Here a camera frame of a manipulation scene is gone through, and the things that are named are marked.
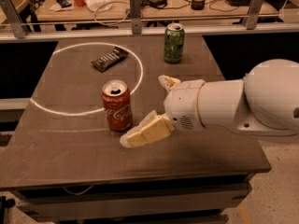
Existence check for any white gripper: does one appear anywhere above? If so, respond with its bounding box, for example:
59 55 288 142
120 75 205 148

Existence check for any red coke can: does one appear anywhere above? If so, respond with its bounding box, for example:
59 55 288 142
102 79 133 132

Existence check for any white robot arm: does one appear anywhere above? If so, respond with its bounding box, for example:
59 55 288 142
120 59 299 147

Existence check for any dark rxbar chocolate bar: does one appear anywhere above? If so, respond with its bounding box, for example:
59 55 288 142
92 47 128 73

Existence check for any green soda can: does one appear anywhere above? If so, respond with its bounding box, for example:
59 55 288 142
164 22 185 63

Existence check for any black power adapter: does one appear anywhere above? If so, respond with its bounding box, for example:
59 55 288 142
149 0 167 8

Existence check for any black round container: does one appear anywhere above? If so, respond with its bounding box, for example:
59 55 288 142
191 0 206 10

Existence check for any crumpled white cloth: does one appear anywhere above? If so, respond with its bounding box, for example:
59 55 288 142
84 0 112 12

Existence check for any middle metal rail bracket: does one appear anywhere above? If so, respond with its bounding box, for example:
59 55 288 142
130 0 142 35

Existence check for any metal rail bracket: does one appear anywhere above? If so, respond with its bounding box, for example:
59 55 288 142
244 0 264 30
0 0 28 38
130 0 142 35

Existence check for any white cable loop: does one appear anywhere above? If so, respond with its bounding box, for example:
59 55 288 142
93 0 132 26

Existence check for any right metal rail bracket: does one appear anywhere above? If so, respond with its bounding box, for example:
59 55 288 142
244 0 264 30

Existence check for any left metal rail bracket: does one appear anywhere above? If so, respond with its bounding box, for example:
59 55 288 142
0 0 28 38

